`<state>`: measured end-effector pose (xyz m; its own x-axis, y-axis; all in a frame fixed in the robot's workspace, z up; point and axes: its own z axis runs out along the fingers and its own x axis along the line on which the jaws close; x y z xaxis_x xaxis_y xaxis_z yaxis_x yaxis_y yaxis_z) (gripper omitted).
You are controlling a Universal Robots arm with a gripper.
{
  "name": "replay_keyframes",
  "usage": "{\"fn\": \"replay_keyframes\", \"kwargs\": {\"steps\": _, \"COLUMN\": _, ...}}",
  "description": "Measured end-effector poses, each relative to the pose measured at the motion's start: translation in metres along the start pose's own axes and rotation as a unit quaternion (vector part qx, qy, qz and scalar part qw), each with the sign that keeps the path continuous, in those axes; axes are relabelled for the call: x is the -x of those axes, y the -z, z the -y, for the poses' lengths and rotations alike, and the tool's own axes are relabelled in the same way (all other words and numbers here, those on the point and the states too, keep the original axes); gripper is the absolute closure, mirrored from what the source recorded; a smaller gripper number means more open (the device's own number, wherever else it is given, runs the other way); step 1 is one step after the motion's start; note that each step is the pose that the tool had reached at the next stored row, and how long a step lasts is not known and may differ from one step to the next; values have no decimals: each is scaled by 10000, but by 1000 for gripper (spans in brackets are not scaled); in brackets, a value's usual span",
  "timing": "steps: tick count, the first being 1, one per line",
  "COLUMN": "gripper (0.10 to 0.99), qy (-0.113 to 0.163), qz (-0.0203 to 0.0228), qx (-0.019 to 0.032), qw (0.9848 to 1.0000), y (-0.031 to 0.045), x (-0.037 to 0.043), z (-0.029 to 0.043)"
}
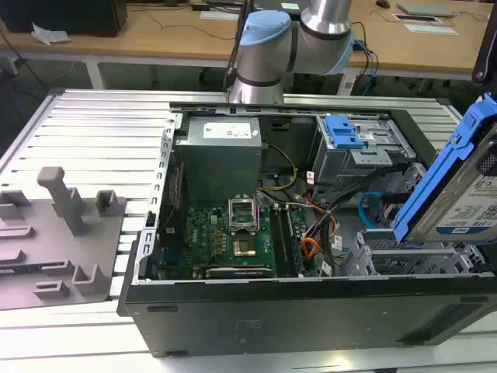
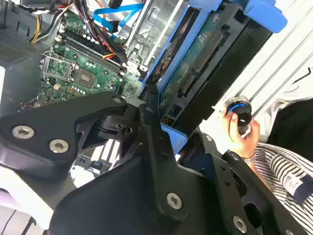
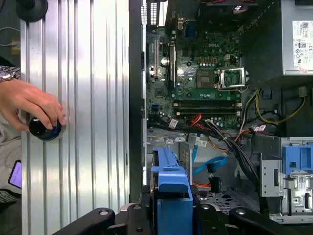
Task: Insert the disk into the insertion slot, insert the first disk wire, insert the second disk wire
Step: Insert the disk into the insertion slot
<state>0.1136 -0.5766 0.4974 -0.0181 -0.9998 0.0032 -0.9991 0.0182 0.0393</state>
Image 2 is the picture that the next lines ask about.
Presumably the person's hand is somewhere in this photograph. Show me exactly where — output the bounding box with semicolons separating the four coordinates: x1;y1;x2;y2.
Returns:
222;113;261;160

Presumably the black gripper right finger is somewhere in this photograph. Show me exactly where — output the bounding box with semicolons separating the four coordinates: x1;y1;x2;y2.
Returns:
180;128;310;235

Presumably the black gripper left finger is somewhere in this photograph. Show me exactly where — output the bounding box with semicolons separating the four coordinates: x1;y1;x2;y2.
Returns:
0;92;190;217

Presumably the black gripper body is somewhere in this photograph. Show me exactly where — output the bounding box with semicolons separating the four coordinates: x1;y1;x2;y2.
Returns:
46;156;235;235

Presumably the blue data cable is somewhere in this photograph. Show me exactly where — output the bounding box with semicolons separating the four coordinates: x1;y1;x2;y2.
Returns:
93;3;144;34

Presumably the round black tool blue ring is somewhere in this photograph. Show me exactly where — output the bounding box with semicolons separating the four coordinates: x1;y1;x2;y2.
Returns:
225;96;253;135

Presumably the hard disk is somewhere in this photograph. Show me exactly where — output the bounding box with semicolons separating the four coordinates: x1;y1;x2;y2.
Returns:
140;0;288;157

